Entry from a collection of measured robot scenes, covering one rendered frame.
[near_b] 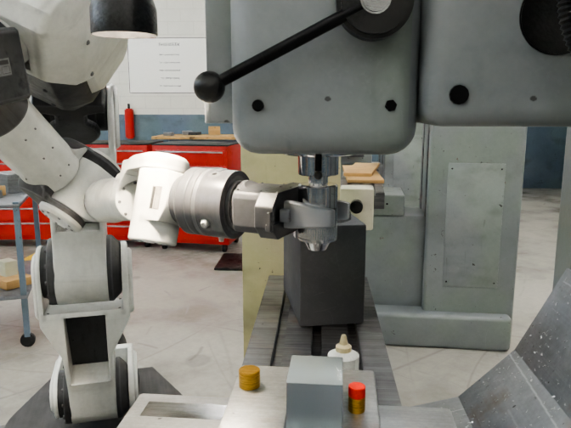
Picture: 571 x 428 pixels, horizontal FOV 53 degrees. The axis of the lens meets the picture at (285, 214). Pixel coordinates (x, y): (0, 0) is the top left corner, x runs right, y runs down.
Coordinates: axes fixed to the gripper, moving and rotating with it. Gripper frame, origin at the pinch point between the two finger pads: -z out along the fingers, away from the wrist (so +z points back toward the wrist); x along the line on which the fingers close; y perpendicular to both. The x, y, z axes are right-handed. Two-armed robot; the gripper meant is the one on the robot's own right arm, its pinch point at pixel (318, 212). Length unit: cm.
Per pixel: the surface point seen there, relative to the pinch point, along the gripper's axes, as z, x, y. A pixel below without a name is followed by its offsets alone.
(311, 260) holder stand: 12.0, 28.2, 14.5
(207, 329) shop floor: 157, 221, 125
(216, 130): 469, 746, 34
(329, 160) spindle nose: -1.8, -1.5, -6.4
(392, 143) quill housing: -10.2, -6.2, -9.0
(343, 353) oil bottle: -3.3, 1.4, 18.0
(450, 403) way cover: -14.3, 20.9, 32.1
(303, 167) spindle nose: 1.0, -2.2, -5.5
